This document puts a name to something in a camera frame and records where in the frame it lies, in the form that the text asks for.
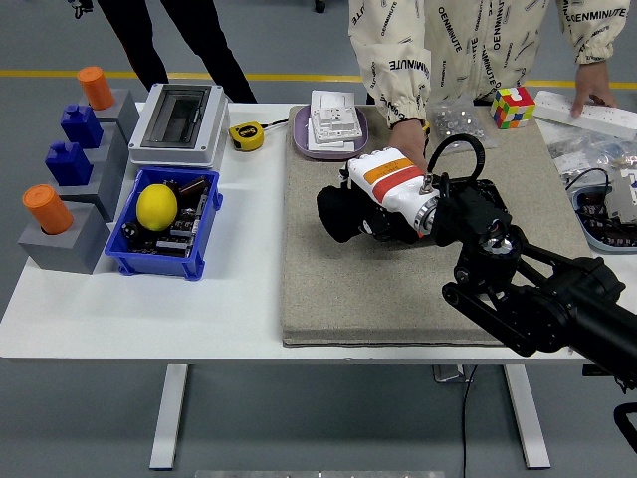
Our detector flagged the clear plastic bags of parts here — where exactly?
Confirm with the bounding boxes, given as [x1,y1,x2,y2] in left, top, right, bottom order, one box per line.
[545,129,637,190]

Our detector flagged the blue block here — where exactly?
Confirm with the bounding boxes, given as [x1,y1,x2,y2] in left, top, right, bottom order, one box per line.
[60,104,105,150]
[44,141,95,188]

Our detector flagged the white power strip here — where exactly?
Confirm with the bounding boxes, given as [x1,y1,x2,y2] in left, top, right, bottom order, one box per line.
[534,90,637,140]

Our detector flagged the person in background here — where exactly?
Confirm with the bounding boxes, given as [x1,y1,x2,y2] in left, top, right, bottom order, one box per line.
[97,0,259,105]

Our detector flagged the yellow tape measure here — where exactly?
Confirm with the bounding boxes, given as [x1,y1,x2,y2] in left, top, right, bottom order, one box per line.
[228,117,291,152]

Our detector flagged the black looped cable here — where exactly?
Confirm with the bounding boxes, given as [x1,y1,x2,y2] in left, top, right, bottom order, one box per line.
[564,167,614,196]

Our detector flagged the grey metal module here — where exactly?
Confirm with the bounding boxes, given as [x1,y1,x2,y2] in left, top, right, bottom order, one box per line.
[606,168,637,224]

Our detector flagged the white wall socket module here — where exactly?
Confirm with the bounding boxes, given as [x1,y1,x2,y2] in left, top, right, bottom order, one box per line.
[308,106,363,145]

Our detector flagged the colourful puzzle cube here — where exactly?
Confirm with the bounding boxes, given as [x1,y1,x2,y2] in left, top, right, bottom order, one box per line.
[490,86,536,130]

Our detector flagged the white table leg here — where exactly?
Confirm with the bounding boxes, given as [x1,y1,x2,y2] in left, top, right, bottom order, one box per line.
[502,363,552,469]
[148,363,190,472]

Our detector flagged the yellow lemon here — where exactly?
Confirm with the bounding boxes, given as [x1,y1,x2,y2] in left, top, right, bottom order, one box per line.
[135,183,179,233]

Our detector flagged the person's right hand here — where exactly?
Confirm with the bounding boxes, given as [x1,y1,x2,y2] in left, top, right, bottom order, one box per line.
[387,119,429,173]

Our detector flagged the grey electrical enclosure box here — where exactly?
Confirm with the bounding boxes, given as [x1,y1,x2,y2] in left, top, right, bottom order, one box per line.
[127,83,230,171]

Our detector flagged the grey-brown mat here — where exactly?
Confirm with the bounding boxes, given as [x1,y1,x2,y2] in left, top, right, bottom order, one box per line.
[281,104,596,349]

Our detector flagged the person's left hand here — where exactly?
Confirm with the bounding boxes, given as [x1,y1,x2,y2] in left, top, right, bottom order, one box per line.
[570,62,618,120]

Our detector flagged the white switch cover plate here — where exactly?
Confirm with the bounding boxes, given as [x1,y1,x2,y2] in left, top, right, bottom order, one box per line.
[307,129,357,153]

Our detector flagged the grey under-table bracket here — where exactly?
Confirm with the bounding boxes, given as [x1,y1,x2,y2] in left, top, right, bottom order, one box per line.
[431,364,474,384]

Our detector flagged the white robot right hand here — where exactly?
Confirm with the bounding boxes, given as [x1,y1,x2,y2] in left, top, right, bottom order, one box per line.
[339,147,440,236]

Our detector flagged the orange cylinder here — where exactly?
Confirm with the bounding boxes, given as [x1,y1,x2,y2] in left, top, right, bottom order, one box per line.
[21,184,75,236]
[77,67,116,112]

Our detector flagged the grey holder block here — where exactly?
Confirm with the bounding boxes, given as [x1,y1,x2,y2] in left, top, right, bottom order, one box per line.
[17,201,111,276]
[84,122,131,173]
[54,157,129,224]
[82,88,140,145]

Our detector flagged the blue plastic bin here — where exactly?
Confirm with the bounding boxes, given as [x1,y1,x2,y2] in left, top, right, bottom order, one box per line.
[104,166,224,281]

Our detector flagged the blue tray of components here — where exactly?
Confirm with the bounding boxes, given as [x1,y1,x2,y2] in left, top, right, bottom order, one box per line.
[570,186,637,255]

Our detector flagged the clear bag of metal nuts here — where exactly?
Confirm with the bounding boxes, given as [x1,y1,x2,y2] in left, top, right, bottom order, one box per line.
[427,93,498,156]

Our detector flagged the flat white switch plate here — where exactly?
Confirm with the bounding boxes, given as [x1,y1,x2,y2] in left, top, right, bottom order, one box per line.
[311,90,357,120]

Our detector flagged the brown cylindrical capacitor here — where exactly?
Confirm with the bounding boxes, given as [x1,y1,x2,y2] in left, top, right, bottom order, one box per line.
[177,176,210,199]

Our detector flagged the dark circuit board parts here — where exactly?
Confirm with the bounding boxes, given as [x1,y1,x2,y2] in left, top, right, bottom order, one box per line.
[143,196,208,259]

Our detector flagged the black hanging cable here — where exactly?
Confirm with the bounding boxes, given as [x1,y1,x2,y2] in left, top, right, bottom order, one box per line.
[460,365,479,478]

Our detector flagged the purple tray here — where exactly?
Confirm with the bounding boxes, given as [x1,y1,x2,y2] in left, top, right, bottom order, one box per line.
[292,105,370,161]

